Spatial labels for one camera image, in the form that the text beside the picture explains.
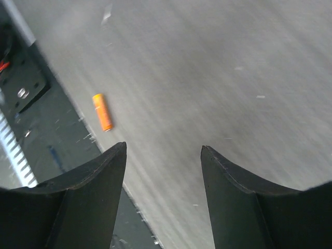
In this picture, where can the slotted cable duct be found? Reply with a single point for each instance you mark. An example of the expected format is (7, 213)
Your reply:
(15, 169)

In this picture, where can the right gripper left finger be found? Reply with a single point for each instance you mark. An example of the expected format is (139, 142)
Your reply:
(74, 210)

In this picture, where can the orange battery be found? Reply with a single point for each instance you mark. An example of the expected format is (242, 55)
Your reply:
(102, 112)

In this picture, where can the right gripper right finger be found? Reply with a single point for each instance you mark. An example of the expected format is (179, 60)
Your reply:
(248, 211)

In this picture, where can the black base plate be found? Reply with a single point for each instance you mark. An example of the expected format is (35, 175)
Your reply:
(53, 137)

